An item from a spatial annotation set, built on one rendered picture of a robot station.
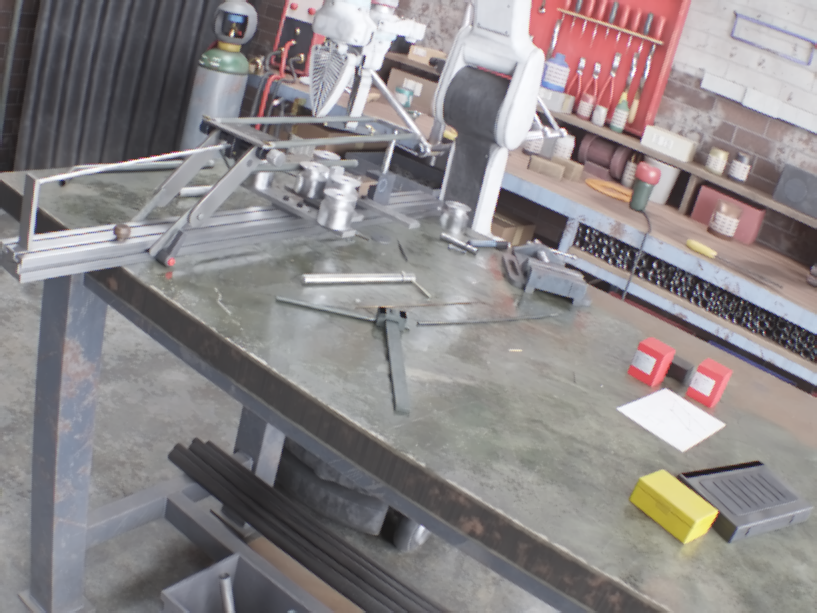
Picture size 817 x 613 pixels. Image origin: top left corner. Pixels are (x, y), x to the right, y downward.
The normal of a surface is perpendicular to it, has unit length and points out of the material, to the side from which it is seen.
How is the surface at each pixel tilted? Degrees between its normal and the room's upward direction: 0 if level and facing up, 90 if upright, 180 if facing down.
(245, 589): 90
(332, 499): 90
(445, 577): 0
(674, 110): 90
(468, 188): 98
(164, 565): 0
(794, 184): 90
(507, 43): 117
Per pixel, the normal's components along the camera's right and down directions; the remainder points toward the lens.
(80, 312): 0.78, 0.41
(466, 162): -0.54, 0.31
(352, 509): -0.25, 0.29
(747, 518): 0.26, -0.90
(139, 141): 0.01, 0.38
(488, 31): -0.57, 0.58
